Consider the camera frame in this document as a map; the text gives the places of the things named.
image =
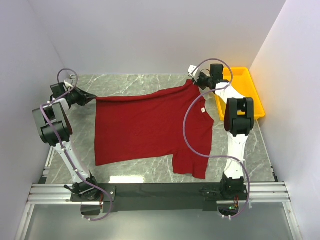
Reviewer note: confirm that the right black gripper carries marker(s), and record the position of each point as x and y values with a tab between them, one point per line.
198	82

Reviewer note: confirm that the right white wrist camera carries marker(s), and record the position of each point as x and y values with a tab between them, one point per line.
193	72

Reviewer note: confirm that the red t shirt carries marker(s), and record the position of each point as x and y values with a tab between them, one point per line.
171	121

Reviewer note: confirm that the yellow plastic tray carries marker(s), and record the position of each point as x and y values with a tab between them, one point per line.
243	83

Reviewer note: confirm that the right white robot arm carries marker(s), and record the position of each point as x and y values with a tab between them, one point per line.
238	122

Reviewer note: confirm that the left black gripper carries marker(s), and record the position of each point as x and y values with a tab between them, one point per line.
85	97

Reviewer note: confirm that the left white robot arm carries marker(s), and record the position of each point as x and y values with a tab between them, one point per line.
55	129

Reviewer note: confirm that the black base beam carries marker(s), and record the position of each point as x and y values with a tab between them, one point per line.
170	196

